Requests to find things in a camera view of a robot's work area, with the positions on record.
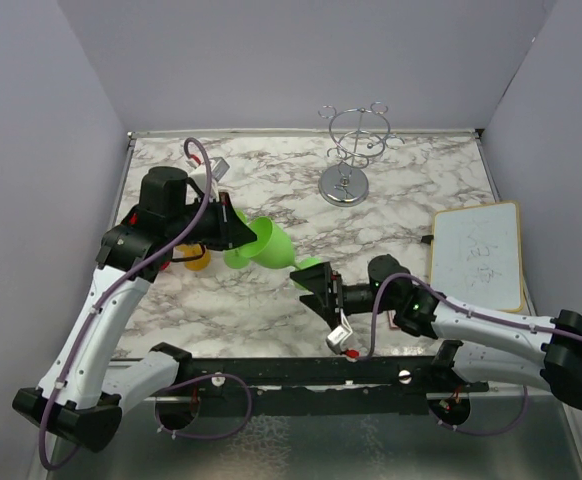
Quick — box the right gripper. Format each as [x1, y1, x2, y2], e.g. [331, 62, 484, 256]
[290, 262, 397, 332]

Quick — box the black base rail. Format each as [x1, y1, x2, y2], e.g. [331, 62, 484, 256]
[145, 341, 492, 417]

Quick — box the small whiteboard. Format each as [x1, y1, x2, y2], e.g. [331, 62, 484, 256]
[429, 201, 524, 313]

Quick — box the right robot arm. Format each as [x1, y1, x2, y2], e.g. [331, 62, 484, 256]
[290, 255, 582, 411]

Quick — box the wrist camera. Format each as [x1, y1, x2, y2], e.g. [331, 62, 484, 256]
[185, 156, 232, 199]
[326, 312, 360, 362]

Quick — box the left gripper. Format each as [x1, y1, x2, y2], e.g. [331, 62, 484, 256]
[168, 191, 258, 251]

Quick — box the green wine glass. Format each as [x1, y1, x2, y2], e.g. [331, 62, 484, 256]
[223, 209, 255, 270]
[238, 216, 322, 270]

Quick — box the orange wine glass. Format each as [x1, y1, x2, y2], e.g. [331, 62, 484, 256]
[173, 244, 211, 271]

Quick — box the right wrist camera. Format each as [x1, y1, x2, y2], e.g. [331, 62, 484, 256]
[326, 312, 360, 362]

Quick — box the red white eraser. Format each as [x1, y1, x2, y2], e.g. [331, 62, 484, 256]
[387, 315, 401, 330]

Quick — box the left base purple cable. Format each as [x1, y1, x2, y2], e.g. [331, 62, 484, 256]
[154, 372, 254, 442]

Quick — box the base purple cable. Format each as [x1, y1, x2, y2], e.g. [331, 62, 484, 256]
[435, 384, 530, 437]
[154, 372, 254, 442]

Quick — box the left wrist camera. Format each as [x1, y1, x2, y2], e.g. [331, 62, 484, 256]
[185, 156, 232, 199]

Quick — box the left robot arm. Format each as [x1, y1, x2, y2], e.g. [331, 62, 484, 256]
[12, 167, 256, 453]

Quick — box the chrome wine glass rack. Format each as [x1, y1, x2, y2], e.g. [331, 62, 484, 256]
[318, 101, 405, 207]

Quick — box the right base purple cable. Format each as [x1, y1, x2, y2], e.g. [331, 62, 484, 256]
[435, 384, 530, 437]

